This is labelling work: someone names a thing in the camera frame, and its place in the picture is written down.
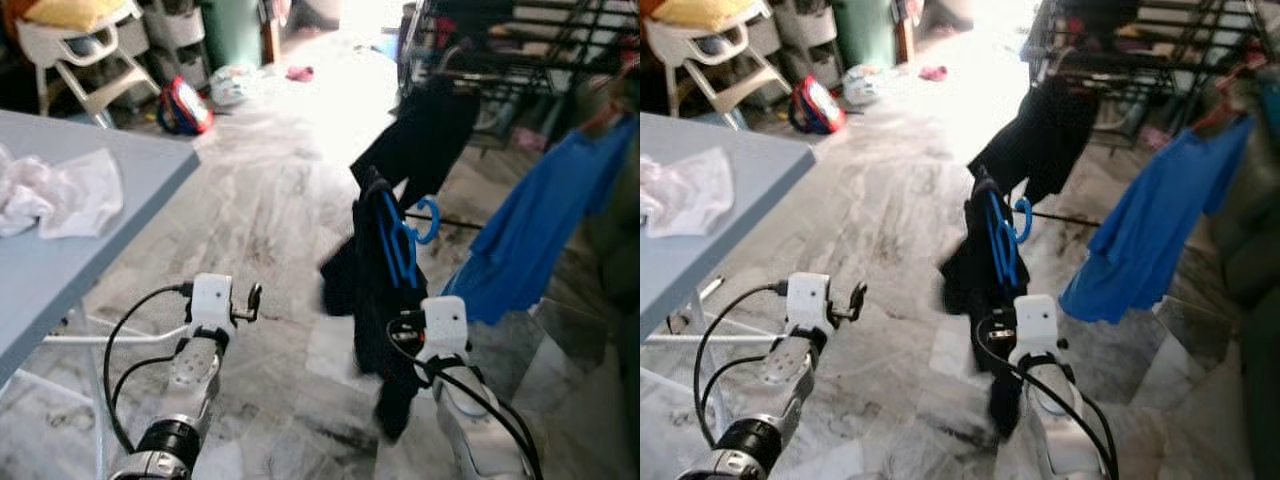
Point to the black garment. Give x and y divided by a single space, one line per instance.
975 330
365 330

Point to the blue plastic clothes hanger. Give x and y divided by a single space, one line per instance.
436 222
1027 220

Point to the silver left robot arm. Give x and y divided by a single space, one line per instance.
190 375
790 370

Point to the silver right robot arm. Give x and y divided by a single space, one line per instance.
1060 430
470 430

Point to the red clothes hanger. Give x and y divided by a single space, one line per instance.
600 118
1220 112

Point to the grey folding table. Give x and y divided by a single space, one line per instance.
60 270
690 280

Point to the blue shirt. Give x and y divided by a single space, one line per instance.
530 230
1150 230

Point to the white cloth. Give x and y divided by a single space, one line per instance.
70 195
690 195

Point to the red and blue bag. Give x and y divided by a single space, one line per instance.
188 105
817 105

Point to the white plastic bag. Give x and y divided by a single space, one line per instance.
232 86
862 86

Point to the dark green sofa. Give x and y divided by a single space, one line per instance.
622 300
1255 300

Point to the small pink item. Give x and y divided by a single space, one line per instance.
530 139
1157 138

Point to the pink cloth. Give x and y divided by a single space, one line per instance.
933 73
299 73

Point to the grey plastic drawer unit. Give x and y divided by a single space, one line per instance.
805 40
175 40

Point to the green bin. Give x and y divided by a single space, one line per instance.
232 30
865 30

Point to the white high chair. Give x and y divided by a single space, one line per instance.
715 60
90 60

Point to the black metal drying rack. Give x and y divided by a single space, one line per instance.
1150 50
520 50

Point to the yellow cushion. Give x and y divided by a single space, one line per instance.
705 12
75 12

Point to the orange brown cloth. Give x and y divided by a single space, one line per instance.
15 15
650 8

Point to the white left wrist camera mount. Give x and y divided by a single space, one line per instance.
210 295
808 295

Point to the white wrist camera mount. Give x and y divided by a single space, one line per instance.
808 295
445 320
1036 320
210 295

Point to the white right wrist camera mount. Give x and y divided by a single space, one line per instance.
445 320
1036 320

